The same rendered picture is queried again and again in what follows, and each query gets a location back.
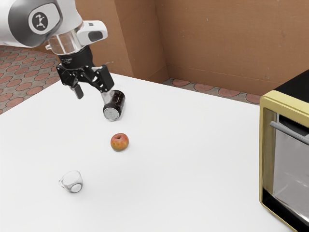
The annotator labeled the black gold oven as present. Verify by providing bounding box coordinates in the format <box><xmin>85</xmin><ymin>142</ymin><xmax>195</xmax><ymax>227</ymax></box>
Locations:
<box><xmin>259</xmin><ymin>70</ymin><xmax>309</xmax><ymax>232</ymax></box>

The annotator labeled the dark soda can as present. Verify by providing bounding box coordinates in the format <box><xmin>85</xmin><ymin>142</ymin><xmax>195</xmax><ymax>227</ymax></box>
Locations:
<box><xmin>102</xmin><ymin>89</ymin><xmax>126</xmax><ymax>122</ymax></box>

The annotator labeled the clear glass cup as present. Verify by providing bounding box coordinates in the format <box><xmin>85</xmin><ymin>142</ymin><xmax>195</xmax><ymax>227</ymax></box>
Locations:
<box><xmin>58</xmin><ymin>170</ymin><xmax>84</xmax><ymax>194</ymax></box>

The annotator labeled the red yellow apple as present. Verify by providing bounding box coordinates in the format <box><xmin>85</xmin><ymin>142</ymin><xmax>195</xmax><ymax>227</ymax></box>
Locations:
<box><xmin>110</xmin><ymin>132</ymin><xmax>130</xmax><ymax>152</ymax></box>

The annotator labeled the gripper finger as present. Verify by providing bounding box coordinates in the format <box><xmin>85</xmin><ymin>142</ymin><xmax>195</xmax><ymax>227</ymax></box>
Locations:
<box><xmin>69</xmin><ymin>83</ymin><xmax>84</xmax><ymax>100</ymax></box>
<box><xmin>89</xmin><ymin>64</ymin><xmax>115</xmax><ymax>104</ymax></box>

